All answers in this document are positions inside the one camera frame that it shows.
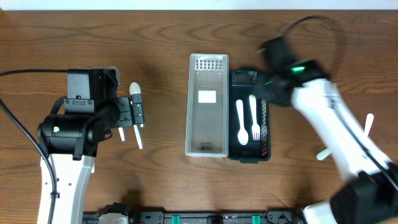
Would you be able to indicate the black perforated plastic basket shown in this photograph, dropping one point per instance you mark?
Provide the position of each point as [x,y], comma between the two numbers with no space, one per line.
[241,85]

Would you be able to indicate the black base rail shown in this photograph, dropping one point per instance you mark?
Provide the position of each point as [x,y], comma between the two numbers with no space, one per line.
[121,213]

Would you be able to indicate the white plastic fork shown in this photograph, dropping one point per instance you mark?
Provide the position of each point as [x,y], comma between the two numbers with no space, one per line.
[256,131]
[368,124]

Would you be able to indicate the clear perforated plastic basket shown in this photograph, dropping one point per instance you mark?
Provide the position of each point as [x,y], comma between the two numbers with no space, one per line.
[207,106]

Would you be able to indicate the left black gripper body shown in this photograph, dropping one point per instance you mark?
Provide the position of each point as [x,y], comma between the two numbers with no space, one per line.
[125,119]

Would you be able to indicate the light blue plastic fork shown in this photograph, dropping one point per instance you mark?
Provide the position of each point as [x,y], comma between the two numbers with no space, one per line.
[323,154]

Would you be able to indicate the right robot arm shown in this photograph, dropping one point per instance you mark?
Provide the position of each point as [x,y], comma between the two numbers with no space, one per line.
[370,191]

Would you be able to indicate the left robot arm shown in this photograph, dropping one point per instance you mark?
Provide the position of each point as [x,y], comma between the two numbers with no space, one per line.
[70,135]

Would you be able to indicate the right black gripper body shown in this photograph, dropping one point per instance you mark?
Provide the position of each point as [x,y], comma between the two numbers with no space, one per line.
[267,86]

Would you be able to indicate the white plastic spoon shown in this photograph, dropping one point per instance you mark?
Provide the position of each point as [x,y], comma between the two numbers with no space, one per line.
[135,89]
[121,133]

